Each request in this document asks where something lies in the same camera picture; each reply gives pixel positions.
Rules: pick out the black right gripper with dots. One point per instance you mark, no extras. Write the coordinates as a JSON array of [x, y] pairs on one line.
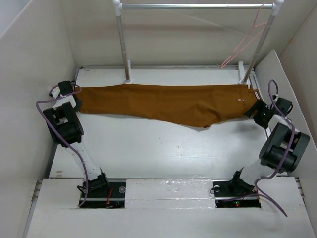
[[260, 105]]

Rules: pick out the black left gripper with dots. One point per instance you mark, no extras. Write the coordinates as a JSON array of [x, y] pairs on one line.
[[79, 105]]

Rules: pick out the brown trousers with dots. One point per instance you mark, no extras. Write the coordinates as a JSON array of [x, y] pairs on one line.
[[196, 106]]

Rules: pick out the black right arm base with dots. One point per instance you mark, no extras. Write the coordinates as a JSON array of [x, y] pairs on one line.
[[234, 193]]

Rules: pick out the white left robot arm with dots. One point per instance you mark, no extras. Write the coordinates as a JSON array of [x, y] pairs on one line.
[[66, 130]]

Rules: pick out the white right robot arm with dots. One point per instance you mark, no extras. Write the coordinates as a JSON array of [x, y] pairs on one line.
[[284, 147]]

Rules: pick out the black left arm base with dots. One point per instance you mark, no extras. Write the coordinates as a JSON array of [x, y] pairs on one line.
[[103, 194]]

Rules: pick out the silver white clothes rack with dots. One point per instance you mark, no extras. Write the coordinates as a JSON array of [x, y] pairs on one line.
[[184, 34]]

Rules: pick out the white foam board strip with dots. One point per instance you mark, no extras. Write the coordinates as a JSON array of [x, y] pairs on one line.
[[171, 194]]

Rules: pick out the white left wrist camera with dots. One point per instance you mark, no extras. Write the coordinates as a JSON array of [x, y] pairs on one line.
[[54, 92]]

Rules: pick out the pink wire hanger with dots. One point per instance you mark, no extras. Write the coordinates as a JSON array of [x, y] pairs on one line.
[[243, 44]]

